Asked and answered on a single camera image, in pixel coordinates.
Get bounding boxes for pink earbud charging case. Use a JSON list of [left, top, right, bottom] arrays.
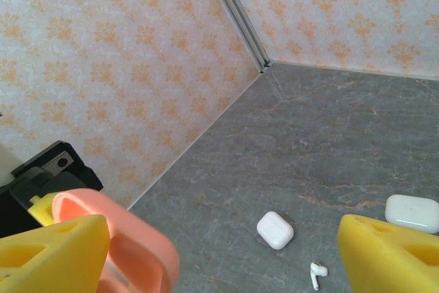
[[51, 188, 181, 293]]

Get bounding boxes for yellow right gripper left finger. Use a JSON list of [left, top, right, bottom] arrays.
[[0, 213, 111, 293]]

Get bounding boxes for aluminium corner post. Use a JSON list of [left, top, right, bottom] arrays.
[[202, 0, 272, 73]]

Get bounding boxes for white earbud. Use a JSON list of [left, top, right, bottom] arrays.
[[309, 261, 329, 291]]

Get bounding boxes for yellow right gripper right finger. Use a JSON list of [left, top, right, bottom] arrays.
[[337, 213, 439, 293]]

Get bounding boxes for white earbud charging case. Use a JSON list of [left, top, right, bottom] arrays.
[[256, 211, 295, 250], [384, 194, 439, 235]]

